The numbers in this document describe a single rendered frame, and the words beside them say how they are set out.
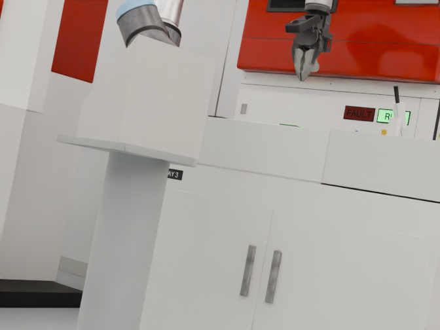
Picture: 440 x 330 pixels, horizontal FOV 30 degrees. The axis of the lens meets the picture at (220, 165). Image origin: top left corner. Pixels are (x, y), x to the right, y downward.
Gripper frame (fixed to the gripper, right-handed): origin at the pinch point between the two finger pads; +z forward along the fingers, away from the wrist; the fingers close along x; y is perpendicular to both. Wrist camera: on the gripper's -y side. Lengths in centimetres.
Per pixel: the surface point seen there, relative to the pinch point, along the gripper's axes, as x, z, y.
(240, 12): 191, -77, 207
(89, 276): 24, 63, -42
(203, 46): 216, -55, 207
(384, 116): 3, 1, 58
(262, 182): 3.7, 31.2, -4.0
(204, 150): 26.1, 24.7, -4.0
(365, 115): 10, 1, 58
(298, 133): -5.3, 16.4, -4.0
